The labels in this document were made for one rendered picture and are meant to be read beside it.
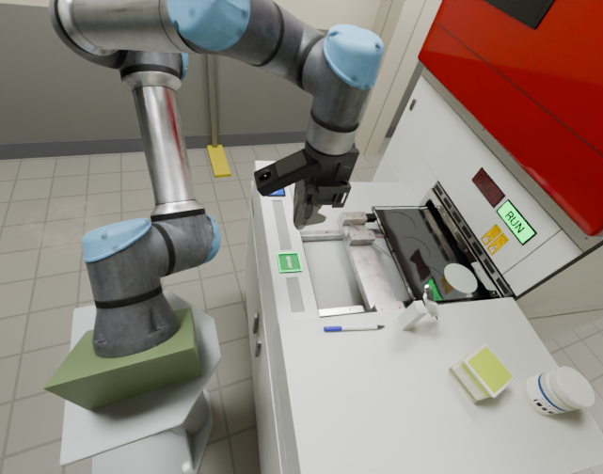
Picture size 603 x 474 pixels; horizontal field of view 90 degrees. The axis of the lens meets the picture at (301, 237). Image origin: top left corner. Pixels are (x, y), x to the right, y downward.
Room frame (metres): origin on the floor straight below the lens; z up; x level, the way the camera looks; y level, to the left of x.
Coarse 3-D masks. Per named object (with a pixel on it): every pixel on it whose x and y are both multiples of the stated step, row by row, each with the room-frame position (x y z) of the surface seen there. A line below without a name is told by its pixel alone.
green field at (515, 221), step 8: (504, 208) 0.69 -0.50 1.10; (512, 208) 0.67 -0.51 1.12; (504, 216) 0.67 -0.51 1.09; (512, 216) 0.66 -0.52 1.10; (520, 216) 0.64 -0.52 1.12; (512, 224) 0.64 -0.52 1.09; (520, 224) 0.63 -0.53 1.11; (520, 232) 0.61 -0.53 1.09; (528, 232) 0.60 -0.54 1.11; (520, 240) 0.60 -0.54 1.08
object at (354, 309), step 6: (408, 300) 0.49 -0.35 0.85; (450, 300) 0.53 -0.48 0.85; (354, 306) 0.42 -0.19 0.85; (360, 306) 0.43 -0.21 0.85; (408, 306) 0.47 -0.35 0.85; (324, 312) 0.38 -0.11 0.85; (330, 312) 0.38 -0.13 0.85; (336, 312) 0.39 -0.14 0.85; (342, 312) 0.39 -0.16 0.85; (348, 312) 0.40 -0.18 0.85; (354, 312) 0.40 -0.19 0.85; (360, 312) 0.41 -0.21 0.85; (366, 312) 0.42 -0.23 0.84
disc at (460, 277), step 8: (456, 264) 0.63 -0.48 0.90; (448, 272) 0.59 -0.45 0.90; (456, 272) 0.60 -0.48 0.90; (464, 272) 0.61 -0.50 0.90; (448, 280) 0.56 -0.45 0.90; (456, 280) 0.57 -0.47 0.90; (464, 280) 0.57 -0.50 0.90; (472, 280) 0.58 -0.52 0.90; (456, 288) 0.54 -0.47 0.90; (464, 288) 0.55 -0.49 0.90; (472, 288) 0.56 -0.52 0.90
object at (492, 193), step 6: (480, 174) 0.80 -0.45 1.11; (474, 180) 0.81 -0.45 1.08; (480, 180) 0.79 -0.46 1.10; (486, 180) 0.78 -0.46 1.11; (480, 186) 0.78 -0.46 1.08; (486, 186) 0.76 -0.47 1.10; (492, 186) 0.75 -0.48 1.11; (486, 192) 0.75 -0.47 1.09; (492, 192) 0.74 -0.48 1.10; (498, 192) 0.73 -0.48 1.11; (492, 198) 0.73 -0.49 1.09; (498, 198) 0.72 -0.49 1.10; (492, 204) 0.72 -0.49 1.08
